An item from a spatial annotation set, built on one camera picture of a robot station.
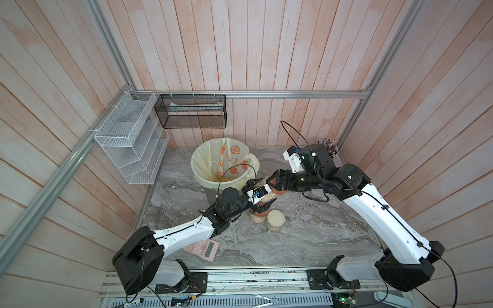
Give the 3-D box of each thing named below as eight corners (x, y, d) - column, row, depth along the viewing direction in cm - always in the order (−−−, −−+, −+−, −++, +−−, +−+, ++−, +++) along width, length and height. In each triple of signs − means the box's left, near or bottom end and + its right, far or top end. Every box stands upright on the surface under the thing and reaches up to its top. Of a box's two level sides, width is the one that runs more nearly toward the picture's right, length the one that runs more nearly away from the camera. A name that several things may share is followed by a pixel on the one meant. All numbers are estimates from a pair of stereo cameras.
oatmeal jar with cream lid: (267, 232, 88) (268, 225, 82) (265, 217, 93) (267, 210, 87) (283, 232, 88) (286, 225, 82) (281, 217, 93) (284, 210, 87)
